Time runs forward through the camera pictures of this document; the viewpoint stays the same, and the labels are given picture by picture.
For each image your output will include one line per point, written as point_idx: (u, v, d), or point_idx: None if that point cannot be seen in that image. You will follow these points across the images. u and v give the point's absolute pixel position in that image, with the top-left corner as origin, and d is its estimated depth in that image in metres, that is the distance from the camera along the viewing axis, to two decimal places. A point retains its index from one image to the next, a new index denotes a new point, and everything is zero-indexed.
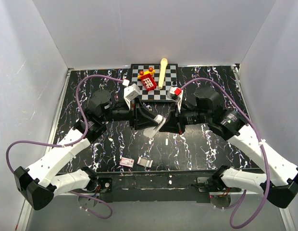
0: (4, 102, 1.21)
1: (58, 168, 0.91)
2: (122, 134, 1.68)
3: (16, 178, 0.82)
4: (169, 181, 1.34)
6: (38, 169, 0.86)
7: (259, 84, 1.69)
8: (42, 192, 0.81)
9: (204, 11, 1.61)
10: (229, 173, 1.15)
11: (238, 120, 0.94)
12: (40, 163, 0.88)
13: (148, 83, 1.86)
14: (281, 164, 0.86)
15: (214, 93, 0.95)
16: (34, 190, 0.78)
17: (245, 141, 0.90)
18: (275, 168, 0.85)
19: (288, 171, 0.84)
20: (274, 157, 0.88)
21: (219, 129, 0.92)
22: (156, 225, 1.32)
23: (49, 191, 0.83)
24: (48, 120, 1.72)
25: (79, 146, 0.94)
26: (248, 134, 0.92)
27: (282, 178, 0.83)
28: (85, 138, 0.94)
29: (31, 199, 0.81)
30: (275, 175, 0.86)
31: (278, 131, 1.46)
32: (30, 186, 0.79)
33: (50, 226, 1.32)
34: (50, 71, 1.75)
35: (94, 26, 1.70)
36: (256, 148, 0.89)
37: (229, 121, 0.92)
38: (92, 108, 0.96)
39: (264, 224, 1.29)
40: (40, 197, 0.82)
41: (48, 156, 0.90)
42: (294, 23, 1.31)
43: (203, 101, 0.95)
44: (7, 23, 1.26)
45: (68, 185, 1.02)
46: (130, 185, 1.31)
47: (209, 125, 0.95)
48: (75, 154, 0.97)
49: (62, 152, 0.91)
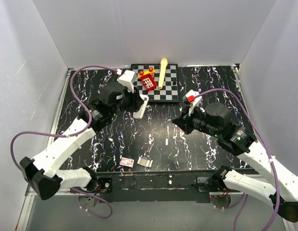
0: (4, 102, 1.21)
1: (63, 159, 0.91)
2: (122, 134, 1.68)
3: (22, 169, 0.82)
4: (169, 182, 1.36)
6: (42, 160, 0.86)
7: (259, 84, 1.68)
8: (47, 182, 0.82)
9: (204, 11, 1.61)
10: (233, 176, 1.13)
11: (248, 136, 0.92)
12: (45, 154, 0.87)
13: (148, 83, 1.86)
14: (291, 180, 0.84)
15: (225, 110, 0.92)
16: (40, 181, 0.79)
17: (254, 159, 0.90)
18: (286, 185, 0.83)
19: None
20: (284, 173, 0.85)
21: (229, 145, 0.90)
22: (156, 225, 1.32)
23: (55, 182, 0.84)
24: (48, 120, 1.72)
25: (84, 135, 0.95)
26: (258, 150, 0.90)
27: (293, 195, 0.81)
28: (90, 129, 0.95)
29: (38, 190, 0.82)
30: (286, 191, 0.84)
31: (278, 131, 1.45)
32: (36, 176, 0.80)
33: (50, 226, 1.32)
34: (50, 71, 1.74)
35: (94, 26, 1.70)
36: (266, 165, 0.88)
37: (239, 137, 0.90)
38: (105, 95, 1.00)
39: (264, 224, 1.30)
40: (46, 186, 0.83)
41: (53, 146, 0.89)
42: (294, 23, 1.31)
43: (214, 118, 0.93)
44: (7, 22, 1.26)
45: (73, 179, 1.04)
46: (130, 185, 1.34)
47: (218, 141, 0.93)
48: (80, 143, 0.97)
49: (67, 142, 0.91)
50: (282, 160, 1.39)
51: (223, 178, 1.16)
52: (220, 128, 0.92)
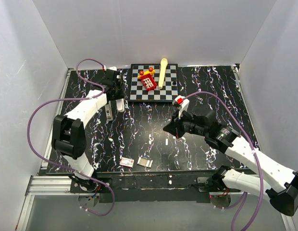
0: (4, 102, 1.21)
1: (89, 116, 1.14)
2: (122, 134, 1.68)
3: (56, 123, 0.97)
4: (169, 182, 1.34)
6: (75, 114, 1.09)
7: (259, 84, 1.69)
8: (81, 131, 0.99)
9: (204, 11, 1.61)
10: (231, 174, 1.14)
11: (231, 134, 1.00)
12: (76, 110, 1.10)
13: (148, 83, 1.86)
14: (277, 170, 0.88)
15: (209, 110, 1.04)
16: (80, 126, 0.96)
17: (239, 151, 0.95)
18: (271, 174, 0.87)
19: (285, 175, 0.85)
20: (269, 163, 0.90)
21: (215, 143, 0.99)
22: (157, 225, 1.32)
23: (84, 134, 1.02)
24: (49, 120, 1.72)
25: (102, 99, 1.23)
26: (242, 144, 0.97)
27: (280, 183, 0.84)
28: (105, 94, 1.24)
29: (76, 138, 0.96)
30: (272, 181, 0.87)
31: (277, 131, 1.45)
32: (74, 123, 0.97)
33: (50, 226, 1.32)
34: (50, 71, 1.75)
35: (94, 26, 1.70)
36: (250, 157, 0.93)
37: (222, 134, 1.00)
38: (109, 73, 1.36)
39: (264, 223, 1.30)
40: (80, 136, 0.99)
41: (80, 106, 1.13)
42: (294, 23, 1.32)
43: (200, 118, 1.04)
44: (8, 23, 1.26)
45: (85, 158, 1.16)
46: (130, 185, 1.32)
47: (206, 139, 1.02)
48: (98, 108, 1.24)
49: (91, 102, 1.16)
50: (282, 160, 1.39)
51: (222, 177, 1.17)
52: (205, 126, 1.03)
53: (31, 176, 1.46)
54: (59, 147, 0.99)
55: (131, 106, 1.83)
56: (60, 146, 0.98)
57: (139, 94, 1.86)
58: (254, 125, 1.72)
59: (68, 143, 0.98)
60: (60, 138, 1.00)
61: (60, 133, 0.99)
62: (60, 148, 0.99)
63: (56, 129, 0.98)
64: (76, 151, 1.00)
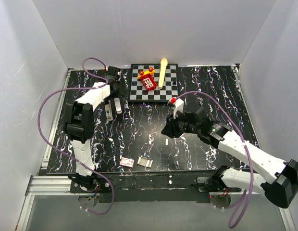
0: (4, 102, 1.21)
1: (97, 103, 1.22)
2: (122, 134, 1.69)
3: (68, 108, 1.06)
4: (169, 182, 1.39)
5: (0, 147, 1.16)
6: (84, 99, 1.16)
7: (259, 84, 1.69)
8: (90, 115, 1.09)
9: (204, 11, 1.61)
10: (230, 173, 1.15)
11: (223, 128, 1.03)
12: (84, 97, 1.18)
13: (148, 83, 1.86)
14: (267, 160, 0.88)
15: (199, 108, 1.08)
16: (90, 109, 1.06)
17: (229, 145, 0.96)
18: (262, 165, 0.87)
19: (275, 165, 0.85)
20: (260, 155, 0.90)
21: (208, 138, 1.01)
22: (157, 225, 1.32)
23: (93, 119, 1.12)
24: (48, 120, 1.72)
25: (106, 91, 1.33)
26: (232, 137, 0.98)
27: (270, 173, 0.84)
28: (108, 85, 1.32)
29: (86, 120, 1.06)
30: (264, 172, 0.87)
31: (277, 131, 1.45)
32: (85, 107, 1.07)
33: (50, 226, 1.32)
34: (51, 72, 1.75)
35: (94, 26, 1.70)
36: (241, 149, 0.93)
37: (214, 130, 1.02)
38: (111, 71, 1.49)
39: (263, 224, 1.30)
40: (89, 120, 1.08)
41: (87, 94, 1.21)
42: (294, 23, 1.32)
43: (192, 115, 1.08)
44: (8, 23, 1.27)
45: (89, 150, 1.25)
46: (130, 185, 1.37)
47: (199, 135, 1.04)
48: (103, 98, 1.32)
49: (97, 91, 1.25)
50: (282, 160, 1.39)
51: (221, 176, 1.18)
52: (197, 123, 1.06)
53: (31, 176, 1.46)
54: (69, 130, 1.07)
55: (131, 106, 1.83)
56: (71, 128, 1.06)
57: (139, 94, 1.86)
58: (254, 125, 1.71)
59: (80, 125, 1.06)
60: (70, 122, 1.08)
61: (71, 116, 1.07)
62: (71, 131, 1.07)
63: (68, 112, 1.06)
64: (86, 134, 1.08)
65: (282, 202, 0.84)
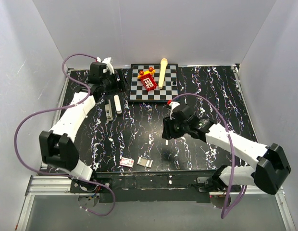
0: (4, 102, 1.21)
1: (77, 125, 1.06)
2: (122, 134, 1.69)
3: (43, 142, 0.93)
4: (169, 182, 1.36)
5: (0, 147, 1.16)
6: (61, 127, 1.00)
7: (259, 84, 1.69)
8: (70, 145, 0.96)
9: (204, 11, 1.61)
10: (228, 170, 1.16)
11: (209, 121, 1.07)
12: (61, 123, 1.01)
13: (148, 83, 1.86)
14: (250, 147, 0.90)
15: (185, 106, 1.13)
16: (68, 142, 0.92)
17: (215, 135, 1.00)
18: (245, 151, 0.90)
19: (257, 150, 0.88)
20: (242, 142, 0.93)
21: (196, 133, 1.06)
22: (157, 225, 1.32)
23: (74, 146, 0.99)
24: (48, 120, 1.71)
25: (88, 104, 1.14)
26: (217, 129, 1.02)
27: (253, 157, 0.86)
28: (90, 97, 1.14)
29: (66, 154, 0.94)
30: (248, 157, 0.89)
31: (277, 131, 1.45)
32: (62, 139, 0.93)
33: (49, 226, 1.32)
34: (51, 72, 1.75)
35: (95, 26, 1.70)
36: (225, 139, 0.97)
37: (200, 124, 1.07)
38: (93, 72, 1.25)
39: (263, 223, 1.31)
40: (69, 150, 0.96)
41: (65, 116, 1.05)
42: (294, 23, 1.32)
43: (179, 115, 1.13)
44: (8, 23, 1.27)
45: (80, 164, 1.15)
46: (130, 185, 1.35)
47: (188, 132, 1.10)
48: (86, 112, 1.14)
49: (77, 109, 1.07)
50: None
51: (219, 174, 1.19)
52: (184, 122, 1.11)
53: (31, 176, 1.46)
54: (52, 162, 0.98)
55: (131, 106, 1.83)
56: (52, 162, 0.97)
57: (139, 94, 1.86)
58: (254, 125, 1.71)
59: (59, 159, 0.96)
60: (49, 154, 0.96)
61: (49, 149, 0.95)
62: (54, 163, 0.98)
63: (43, 147, 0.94)
64: (69, 163, 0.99)
65: (270, 187, 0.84)
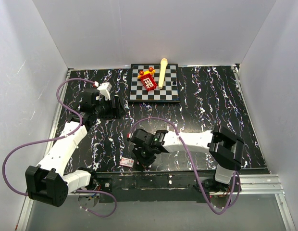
0: (4, 102, 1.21)
1: (66, 159, 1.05)
2: (122, 134, 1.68)
3: (30, 177, 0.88)
4: (169, 182, 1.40)
5: (0, 147, 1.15)
6: (49, 161, 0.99)
7: (259, 84, 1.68)
8: (60, 181, 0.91)
9: (204, 10, 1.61)
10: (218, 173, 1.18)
11: (162, 133, 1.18)
12: (49, 157, 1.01)
13: (148, 83, 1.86)
14: (199, 138, 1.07)
15: (137, 130, 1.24)
16: (55, 178, 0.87)
17: (170, 143, 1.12)
18: (197, 144, 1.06)
19: (205, 138, 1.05)
20: (192, 137, 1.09)
21: (155, 148, 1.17)
22: (157, 225, 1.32)
23: (64, 182, 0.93)
24: (48, 120, 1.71)
25: (80, 134, 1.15)
26: (170, 136, 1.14)
27: (204, 147, 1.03)
28: (81, 128, 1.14)
29: (53, 191, 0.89)
30: (201, 147, 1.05)
31: (278, 131, 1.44)
32: (50, 175, 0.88)
33: (50, 226, 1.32)
34: (50, 72, 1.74)
35: (95, 26, 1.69)
36: (179, 142, 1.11)
37: (155, 139, 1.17)
38: (86, 99, 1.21)
39: (263, 223, 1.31)
40: (57, 188, 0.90)
41: (55, 149, 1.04)
42: (294, 24, 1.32)
43: (136, 141, 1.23)
44: (7, 23, 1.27)
45: (76, 180, 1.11)
46: (130, 185, 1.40)
47: (149, 150, 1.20)
48: (77, 143, 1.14)
49: (68, 141, 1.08)
50: (282, 160, 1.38)
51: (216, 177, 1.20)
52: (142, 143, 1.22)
53: None
54: (38, 197, 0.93)
55: (131, 106, 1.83)
56: (39, 197, 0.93)
57: (139, 94, 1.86)
58: (254, 125, 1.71)
59: (46, 193, 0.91)
60: (37, 190, 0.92)
61: (35, 185, 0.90)
62: (40, 199, 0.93)
63: (30, 182, 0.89)
64: (58, 199, 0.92)
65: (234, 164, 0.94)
